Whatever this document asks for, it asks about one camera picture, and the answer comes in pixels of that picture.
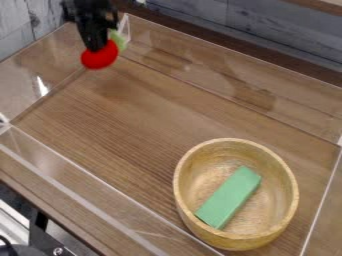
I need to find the clear acrylic tray wall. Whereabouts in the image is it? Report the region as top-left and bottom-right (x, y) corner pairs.
(0, 17), (342, 256)

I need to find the red plush strawberry toy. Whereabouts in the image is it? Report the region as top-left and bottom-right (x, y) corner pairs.
(81, 30), (130, 70)

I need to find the wooden bowl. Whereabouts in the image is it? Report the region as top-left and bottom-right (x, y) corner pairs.
(173, 138), (300, 251)

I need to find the clear acrylic corner bracket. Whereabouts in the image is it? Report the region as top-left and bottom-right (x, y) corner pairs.
(118, 14), (131, 46)

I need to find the black metal bracket with bolt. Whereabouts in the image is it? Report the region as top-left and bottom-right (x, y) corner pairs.
(29, 212), (78, 256)

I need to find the black cable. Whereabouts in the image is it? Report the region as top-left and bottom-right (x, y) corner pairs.
(0, 234), (19, 256)

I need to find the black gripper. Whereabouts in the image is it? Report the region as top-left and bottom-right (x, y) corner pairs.
(62, 0), (119, 52)

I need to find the green rectangular block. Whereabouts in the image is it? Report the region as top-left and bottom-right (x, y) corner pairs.
(196, 166), (262, 229)

